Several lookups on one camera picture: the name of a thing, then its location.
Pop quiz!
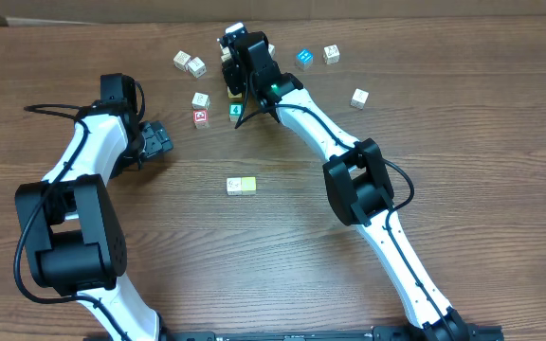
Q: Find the blue top wooden block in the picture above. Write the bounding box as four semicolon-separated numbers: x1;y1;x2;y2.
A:
296;49;314;70

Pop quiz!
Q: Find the teal sided wooden block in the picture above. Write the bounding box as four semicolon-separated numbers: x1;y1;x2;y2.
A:
268;44;276;59

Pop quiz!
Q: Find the green top wooden block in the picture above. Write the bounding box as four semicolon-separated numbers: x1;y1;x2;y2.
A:
228;103;244;122

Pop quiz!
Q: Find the cardboard back wall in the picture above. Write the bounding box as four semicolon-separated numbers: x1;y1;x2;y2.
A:
0;0;546;26

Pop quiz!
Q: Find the plain wooden block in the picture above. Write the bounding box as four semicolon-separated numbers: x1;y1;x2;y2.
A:
187;57;207;79
323;45;340;64
173;50;191;72
221;47;232;63

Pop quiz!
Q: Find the plain block far right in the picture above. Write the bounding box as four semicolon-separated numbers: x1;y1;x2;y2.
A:
350;88;369;110

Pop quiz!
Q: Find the yellow top wooden block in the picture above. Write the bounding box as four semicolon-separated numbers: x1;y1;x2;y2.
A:
241;176;257;195

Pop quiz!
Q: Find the plain block above red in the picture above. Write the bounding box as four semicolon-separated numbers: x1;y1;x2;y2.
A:
191;92;210;110

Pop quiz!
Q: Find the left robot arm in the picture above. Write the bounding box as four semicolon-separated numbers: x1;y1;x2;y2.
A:
13;73;173;340

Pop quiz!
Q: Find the green L wooden block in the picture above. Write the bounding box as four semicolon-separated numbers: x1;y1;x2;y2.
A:
227;177;242;196

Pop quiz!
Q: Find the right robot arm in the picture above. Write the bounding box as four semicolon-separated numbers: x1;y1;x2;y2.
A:
218;23;473;340

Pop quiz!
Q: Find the plain wooden block far left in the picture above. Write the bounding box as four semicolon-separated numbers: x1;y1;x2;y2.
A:
173;50;191;72

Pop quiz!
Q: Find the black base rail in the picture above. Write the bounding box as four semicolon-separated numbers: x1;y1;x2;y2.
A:
158;324;505;341

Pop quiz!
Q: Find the red top wooden block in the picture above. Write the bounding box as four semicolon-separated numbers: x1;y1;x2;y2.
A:
193;109;209;129

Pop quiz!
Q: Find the yellow sided wooden block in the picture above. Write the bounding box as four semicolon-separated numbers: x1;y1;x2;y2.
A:
227;88;243;99

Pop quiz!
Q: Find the plain wooden block top right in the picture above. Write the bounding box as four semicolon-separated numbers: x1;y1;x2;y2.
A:
323;45;340;64

